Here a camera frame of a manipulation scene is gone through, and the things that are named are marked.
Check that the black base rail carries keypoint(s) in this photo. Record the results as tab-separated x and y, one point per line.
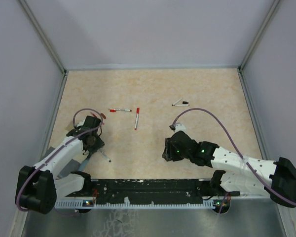
148	191

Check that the blue end white pen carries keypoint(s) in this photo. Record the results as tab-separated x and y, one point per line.
105	156

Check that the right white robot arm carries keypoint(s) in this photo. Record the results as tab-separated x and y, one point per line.
273	179

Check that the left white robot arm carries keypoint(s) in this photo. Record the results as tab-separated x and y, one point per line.
39	186

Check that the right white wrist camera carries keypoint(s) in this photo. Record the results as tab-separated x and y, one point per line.
177	127

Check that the black capped white pen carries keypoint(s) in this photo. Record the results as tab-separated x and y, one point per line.
184	103

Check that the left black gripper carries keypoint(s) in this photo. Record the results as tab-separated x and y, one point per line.
99	143

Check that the red white pen left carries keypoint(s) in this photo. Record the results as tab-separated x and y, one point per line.
113	110

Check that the red capped white pen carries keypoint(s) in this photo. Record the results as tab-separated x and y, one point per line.
137	118

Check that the brown cardboard piece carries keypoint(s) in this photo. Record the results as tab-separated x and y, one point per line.
69	127

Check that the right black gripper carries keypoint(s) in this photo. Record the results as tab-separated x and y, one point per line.
168	153

